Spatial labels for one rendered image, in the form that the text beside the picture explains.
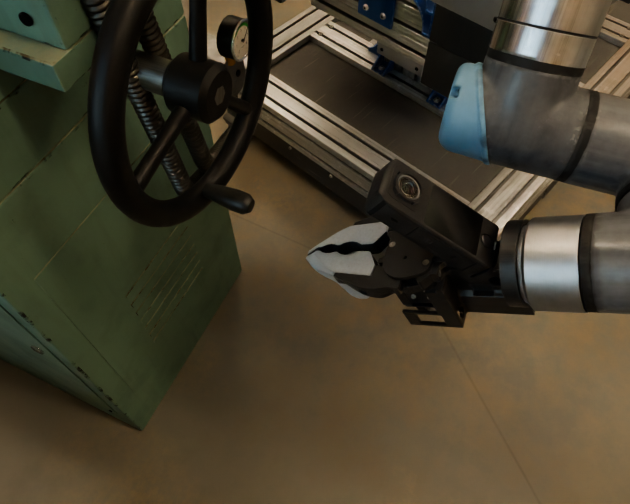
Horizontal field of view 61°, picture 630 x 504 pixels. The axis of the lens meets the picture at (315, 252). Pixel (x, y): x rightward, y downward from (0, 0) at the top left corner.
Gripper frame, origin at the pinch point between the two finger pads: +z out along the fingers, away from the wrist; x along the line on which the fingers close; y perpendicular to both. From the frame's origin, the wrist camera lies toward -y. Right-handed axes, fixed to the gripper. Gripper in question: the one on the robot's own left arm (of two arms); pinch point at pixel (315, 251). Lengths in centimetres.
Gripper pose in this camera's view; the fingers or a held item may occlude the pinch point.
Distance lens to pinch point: 53.7
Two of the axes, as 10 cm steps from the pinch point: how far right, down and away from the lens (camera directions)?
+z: -8.1, 0.2, 5.9
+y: 4.8, 6.0, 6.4
